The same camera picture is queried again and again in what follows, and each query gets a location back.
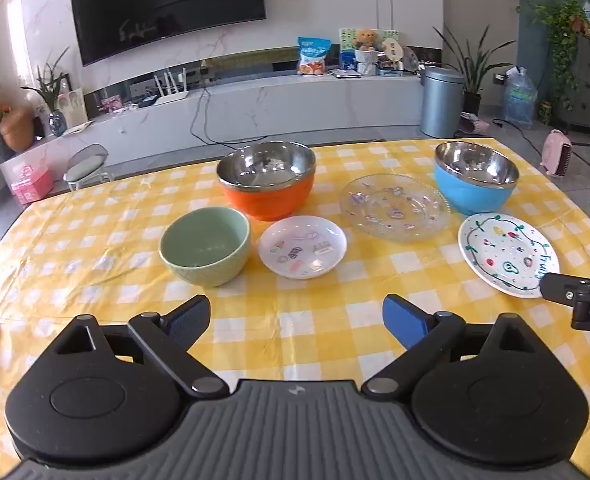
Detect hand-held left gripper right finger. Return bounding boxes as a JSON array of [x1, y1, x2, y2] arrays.
[[361, 294, 543, 397]]

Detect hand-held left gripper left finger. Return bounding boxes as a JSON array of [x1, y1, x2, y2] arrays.
[[50, 294, 230, 397]]

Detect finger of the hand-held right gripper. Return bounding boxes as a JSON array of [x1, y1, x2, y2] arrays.
[[539, 272, 590, 307]]

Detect green ceramic bowl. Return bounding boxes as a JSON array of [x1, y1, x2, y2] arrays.
[[159, 206, 252, 288]]

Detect white hand-painted plate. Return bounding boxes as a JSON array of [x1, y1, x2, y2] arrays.
[[457, 212, 560, 300]]

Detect clear glass patterned plate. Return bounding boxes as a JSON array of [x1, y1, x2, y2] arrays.
[[339, 173, 452, 243]]

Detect small white sticker plate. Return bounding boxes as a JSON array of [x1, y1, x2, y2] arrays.
[[258, 215, 348, 280]]

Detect blue steel-lined bowl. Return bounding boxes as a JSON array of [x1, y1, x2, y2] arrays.
[[434, 141, 520, 216]]

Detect orange steel-lined bowl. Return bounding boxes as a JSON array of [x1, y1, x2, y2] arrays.
[[216, 141, 317, 222]]

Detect yellow checkered tablecloth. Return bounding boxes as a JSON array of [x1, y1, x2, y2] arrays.
[[0, 137, 590, 480]]

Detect pink space heater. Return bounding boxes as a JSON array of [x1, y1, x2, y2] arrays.
[[540, 129, 574, 177]]

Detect pink patterned bag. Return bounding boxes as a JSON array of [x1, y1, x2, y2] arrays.
[[457, 112, 490, 136]]

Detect clear blue water jug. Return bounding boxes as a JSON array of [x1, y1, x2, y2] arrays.
[[504, 66, 538, 130]]

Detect pink storage box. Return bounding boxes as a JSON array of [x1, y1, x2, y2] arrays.
[[11, 162, 56, 205]]

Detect grey metal trash can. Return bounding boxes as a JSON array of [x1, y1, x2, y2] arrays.
[[419, 66, 466, 138]]

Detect white antenna router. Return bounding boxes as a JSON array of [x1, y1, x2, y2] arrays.
[[154, 67, 190, 106]]

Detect long-leaf potted plant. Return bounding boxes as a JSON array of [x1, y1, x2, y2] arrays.
[[432, 25, 516, 113]]

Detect white marble television console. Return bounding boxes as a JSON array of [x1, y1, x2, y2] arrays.
[[0, 72, 426, 188]]

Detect plant in blue vase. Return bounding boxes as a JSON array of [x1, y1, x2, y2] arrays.
[[21, 46, 70, 137]]

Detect white sketch picture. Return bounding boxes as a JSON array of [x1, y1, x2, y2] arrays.
[[57, 87, 90, 128]]

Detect green trailing vine plant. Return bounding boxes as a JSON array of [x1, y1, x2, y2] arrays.
[[530, 0, 590, 111]]

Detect brown round clay pot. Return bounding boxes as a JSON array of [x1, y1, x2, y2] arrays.
[[0, 107, 36, 153]]

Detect grey paper bouquet wrap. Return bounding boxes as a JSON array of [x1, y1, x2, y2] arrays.
[[355, 49, 380, 77]]

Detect beige round hand fan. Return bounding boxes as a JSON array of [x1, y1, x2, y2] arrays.
[[380, 37, 404, 62]]

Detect blue snack bag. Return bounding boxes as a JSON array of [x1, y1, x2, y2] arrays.
[[297, 36, 332, 77]]

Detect brown teddy bear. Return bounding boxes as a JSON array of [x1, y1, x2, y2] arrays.
[[352, 28, 380, 52]]

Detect green illustrated board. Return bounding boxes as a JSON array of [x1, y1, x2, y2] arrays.
[[339, 27, 400, 68]]

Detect black power cable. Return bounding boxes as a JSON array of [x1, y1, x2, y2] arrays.
[[190, 87, 276, 143]]

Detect black wall television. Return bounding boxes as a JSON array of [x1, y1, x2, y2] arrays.
[[69, 0, 267, 66]]

